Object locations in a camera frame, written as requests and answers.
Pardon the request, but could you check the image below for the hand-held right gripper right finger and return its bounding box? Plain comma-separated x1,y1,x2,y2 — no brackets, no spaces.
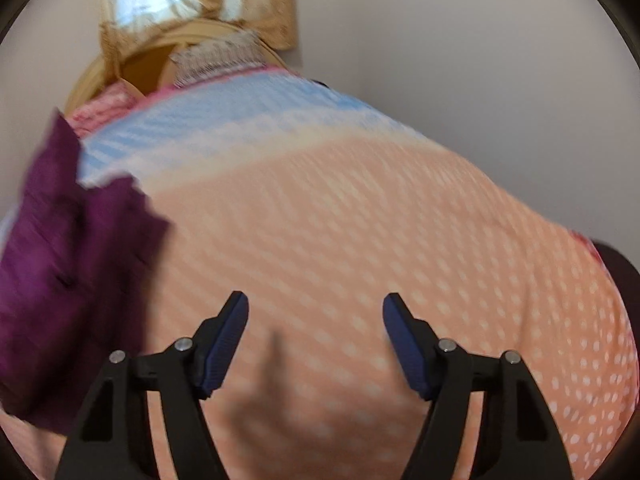
382,292,574,480

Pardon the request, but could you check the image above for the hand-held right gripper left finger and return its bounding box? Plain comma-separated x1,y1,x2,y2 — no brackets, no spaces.
54,290,250,480

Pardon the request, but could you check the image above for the purple jacket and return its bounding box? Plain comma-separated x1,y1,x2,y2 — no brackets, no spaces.
0,110,171,433

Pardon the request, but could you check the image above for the dotted pink and blue blanket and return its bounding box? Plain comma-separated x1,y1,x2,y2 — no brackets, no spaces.
0,67,638,480

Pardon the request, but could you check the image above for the dark wooden furniture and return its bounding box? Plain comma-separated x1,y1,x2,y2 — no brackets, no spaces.
592,240,640,313

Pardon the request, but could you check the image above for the pink checked pillow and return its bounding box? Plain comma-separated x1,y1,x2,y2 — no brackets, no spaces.
65,82,177,137

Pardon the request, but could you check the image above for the white patterned pillow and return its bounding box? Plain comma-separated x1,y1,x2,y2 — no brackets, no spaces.
169,30,267,87

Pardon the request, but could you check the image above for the round wooden headboard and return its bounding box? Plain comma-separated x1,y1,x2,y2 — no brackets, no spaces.
65,19,286,111

